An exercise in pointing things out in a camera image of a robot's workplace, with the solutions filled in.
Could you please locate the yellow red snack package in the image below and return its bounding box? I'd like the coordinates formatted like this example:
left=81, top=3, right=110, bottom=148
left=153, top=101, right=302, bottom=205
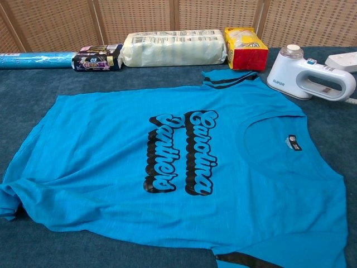
left=224, top=27, right=269, bottom=71

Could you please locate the white handheld garment steamer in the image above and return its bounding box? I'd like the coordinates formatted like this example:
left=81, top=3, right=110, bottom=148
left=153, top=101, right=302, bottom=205
left=266, top=44, right=357, bottom=102

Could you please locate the white power strip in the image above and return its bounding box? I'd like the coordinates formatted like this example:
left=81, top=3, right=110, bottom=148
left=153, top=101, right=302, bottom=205
left=325, top=51, right=357, bottom=74

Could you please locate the blue printed t-shirt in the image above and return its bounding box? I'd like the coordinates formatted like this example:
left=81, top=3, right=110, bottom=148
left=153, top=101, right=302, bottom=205
left=0, top=69, right=349, bottom=268

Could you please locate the blue plastic film roll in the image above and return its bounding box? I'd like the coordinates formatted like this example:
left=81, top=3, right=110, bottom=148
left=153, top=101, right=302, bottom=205
left=0, top=51, right=79, bottom=70

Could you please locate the dark sanitary pad package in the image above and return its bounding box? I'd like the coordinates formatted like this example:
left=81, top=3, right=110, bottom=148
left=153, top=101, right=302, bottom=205
left=71, top=44, right=124, bottom=73

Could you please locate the woven wooden folding screen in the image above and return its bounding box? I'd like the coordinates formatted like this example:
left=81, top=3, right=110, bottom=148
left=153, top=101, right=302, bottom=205
left=0, top=0, right=357, bottom=54

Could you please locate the teal carpet table cover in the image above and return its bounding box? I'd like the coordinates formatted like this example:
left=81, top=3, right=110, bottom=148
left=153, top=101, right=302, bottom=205
left=0, top=46, right=357, bottom=268

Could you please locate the long white wrapped pack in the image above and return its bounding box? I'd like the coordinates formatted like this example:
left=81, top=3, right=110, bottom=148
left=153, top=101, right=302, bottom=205
left=118, top=29, right=228, bottom=68

